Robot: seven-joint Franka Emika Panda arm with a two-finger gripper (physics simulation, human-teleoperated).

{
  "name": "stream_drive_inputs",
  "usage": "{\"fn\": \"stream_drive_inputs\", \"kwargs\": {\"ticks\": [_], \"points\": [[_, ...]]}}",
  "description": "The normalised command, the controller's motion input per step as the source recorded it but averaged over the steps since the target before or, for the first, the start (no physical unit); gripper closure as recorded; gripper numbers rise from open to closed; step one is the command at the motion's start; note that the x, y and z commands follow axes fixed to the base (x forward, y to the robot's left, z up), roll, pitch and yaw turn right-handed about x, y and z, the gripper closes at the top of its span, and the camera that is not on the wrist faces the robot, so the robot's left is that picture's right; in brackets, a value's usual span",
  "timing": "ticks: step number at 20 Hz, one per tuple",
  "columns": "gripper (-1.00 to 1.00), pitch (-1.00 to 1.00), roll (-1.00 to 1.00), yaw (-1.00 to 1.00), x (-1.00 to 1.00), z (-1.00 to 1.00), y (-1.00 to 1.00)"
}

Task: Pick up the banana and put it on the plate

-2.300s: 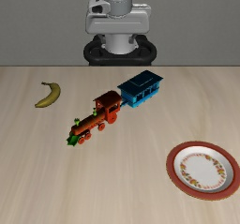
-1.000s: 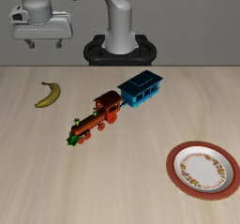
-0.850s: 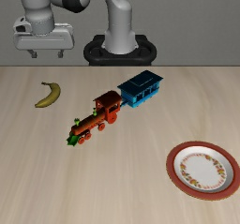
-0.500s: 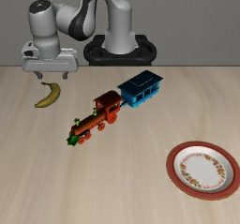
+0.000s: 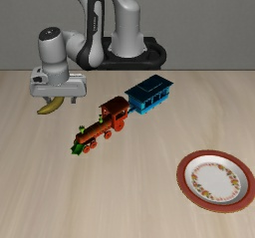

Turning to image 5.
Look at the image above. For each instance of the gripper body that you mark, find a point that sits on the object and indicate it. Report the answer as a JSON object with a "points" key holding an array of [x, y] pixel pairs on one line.
{"points": [[59, 87]]}

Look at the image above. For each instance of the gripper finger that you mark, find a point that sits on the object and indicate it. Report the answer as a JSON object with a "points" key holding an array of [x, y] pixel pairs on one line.
{"points": [[73, 100], [47, 99]]}

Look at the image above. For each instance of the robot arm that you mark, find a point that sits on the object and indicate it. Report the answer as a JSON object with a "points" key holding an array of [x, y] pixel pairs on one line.
{"points": [[126, 23]]}

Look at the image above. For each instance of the yellow banana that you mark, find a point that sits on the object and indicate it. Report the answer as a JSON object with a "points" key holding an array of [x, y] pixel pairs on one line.
{"points": [[52, 106]]}

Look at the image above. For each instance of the red-rimmed white plate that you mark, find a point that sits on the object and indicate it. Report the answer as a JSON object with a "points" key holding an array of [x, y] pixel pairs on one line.
{"points": [[215, 181]]}

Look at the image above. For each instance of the red toy train engine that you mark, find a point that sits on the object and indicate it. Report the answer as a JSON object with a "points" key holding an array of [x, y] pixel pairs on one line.
{"points": [[106, 122]]}

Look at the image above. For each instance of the blue toy train wagon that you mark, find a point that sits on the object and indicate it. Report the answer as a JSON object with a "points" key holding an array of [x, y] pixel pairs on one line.
{"points": [[149, 94]]}

